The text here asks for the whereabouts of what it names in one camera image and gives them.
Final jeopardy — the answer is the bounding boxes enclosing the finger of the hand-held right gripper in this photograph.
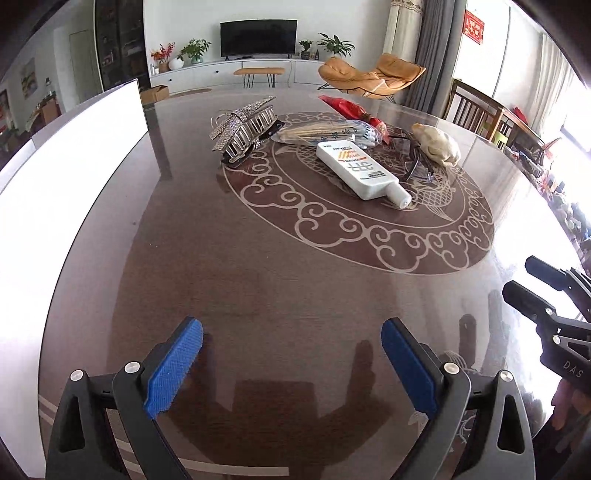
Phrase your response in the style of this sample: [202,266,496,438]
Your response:
[502,280,591,348]
[525,256,591,321]

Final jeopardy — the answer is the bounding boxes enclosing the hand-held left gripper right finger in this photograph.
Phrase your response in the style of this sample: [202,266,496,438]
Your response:
[381,318,536,480]

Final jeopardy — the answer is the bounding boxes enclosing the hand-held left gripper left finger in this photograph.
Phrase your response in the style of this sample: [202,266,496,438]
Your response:
[46,316,205,480]

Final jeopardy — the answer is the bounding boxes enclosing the white tube bottle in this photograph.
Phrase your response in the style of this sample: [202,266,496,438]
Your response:
[316,141,413,207]

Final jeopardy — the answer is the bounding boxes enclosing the white cardboard box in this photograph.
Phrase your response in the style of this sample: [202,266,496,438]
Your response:
[0,78,149,467]

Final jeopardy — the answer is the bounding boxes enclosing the rhinestone bow hair clip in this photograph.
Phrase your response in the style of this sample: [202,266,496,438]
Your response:
[209,95,282,166]

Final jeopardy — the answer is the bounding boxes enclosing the cotton swab bag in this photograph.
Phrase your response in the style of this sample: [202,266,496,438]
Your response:
[272,119,384,148]

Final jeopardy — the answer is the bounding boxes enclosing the red gift pouch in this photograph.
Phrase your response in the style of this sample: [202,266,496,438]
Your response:
[320,95,393,144]

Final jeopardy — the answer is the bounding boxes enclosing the person's right hand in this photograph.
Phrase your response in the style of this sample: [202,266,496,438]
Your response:
[551,377,591,428]

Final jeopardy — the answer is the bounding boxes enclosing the cluttered side table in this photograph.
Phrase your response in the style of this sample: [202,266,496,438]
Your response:
[503,134,591,241]

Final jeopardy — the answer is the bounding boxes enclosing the dark framed glasses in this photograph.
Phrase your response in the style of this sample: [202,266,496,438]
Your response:
[392,129,458,186]

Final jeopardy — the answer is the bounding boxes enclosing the wooden chair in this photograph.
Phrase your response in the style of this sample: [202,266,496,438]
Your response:
[443,78,518,141]

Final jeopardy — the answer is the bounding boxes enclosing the white sheer curtain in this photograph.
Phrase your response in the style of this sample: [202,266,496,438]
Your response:
[531,32,578,134]

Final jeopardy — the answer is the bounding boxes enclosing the grey curtain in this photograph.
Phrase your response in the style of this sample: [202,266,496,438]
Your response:
[406,0,467,116]

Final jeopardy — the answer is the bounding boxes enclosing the brown cardboard box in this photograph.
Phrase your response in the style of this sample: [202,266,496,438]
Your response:
[140,85,170,104]

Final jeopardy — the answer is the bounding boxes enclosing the dining table and chairs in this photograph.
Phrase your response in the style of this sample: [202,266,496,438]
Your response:
[23,90,63,134]

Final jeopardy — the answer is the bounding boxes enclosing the tan lounge chair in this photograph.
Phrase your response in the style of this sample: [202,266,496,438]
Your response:
[318,53,426,102]

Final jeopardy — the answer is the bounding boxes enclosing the covered standing air conditioner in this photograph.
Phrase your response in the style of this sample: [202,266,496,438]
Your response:
[385,0,426,58]

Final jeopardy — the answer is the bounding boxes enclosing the white television cabinet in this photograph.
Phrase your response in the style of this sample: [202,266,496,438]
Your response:
[150,59,333,90]

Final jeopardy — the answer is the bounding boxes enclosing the wooden bench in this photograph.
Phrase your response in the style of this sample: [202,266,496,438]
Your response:
[233,67,286,88]

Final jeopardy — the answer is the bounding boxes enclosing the red flower arrangement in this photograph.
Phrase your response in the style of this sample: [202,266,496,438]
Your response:
[151,44,176,73]

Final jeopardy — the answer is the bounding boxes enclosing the bushy green potted plant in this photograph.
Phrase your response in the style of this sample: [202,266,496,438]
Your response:
[178,39,212,65]

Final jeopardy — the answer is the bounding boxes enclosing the white door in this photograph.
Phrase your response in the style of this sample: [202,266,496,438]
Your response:
[69,30,100,95]

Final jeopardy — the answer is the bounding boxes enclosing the broad leaf potted plant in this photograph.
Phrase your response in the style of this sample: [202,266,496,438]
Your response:
[318,33,355,58]

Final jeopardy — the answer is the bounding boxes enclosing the tall dark display cabinet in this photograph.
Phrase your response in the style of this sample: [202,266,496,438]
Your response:
[95,0,151,90]

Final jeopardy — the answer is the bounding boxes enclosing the black television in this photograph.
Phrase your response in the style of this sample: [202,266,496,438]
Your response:
[220,19,298,60]

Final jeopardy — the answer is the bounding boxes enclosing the red wall hanging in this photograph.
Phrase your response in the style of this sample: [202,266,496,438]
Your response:
[464,10,483,44]

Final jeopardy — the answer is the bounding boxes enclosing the wall painting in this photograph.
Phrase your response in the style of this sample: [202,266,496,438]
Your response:
[21,58,37,99]

